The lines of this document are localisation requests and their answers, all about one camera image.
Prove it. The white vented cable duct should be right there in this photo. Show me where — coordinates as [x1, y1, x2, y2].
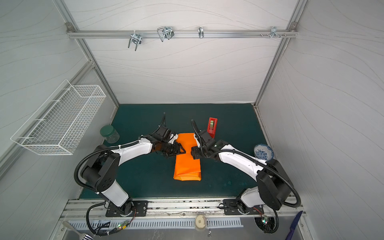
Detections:
[68, 217, 244, 231]

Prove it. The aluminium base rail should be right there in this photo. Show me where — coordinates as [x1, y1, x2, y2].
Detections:
[59, 196, 304, 221]

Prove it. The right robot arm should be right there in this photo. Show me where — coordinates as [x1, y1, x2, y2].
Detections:
[191, 130, 302, 213]

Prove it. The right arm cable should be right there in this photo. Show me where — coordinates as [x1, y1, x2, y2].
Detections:
[254, 206, 280, 234]

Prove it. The metal bracket with bolts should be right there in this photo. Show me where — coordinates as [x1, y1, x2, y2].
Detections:
[260, 27, 287, 39]

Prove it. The metal U-bolt clamp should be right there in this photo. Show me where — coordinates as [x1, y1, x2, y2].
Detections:
[128, 32, 142, 51]
[157, 26, 175, 42]

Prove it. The green table mat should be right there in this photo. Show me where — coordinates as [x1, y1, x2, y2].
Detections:
[112, 104, 266, 198]

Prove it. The orange wrapping paper sheet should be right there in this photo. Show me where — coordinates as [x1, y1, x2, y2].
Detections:
[174, 133, 202, 181]

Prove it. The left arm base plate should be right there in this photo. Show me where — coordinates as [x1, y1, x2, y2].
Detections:
[106, 201, 148, 218]

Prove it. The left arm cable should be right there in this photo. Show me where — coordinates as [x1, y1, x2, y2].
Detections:
[85, 201, 137, 237]

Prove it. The blue handled tool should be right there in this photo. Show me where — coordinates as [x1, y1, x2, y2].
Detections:
[286, 211, 303, 240]

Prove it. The aluminium crossbar rail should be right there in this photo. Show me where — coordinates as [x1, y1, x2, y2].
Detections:
[67, 29, 299, 39]

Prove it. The red tape dispenser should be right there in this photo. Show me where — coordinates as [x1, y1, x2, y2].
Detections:
[207, 117, 218, 139]

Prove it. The green lidded glass jar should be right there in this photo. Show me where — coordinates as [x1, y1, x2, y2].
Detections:
[100, 125, 120, 144]

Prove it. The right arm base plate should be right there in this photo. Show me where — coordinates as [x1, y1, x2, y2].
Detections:
[218, 199, 264, 216]

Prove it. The blue white ceramic bowl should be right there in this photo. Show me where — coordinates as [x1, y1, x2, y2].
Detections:
[254, 144, 274, 161]

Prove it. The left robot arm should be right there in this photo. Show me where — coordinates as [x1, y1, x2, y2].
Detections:
[74, 126, 187, 216]

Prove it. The white wire basket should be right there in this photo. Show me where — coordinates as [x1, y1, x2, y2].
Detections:
[11, 80, 106, 156]

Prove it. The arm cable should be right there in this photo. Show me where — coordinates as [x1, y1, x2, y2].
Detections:
[254, 206, 280, 234]
[85, 201, 137, 237]

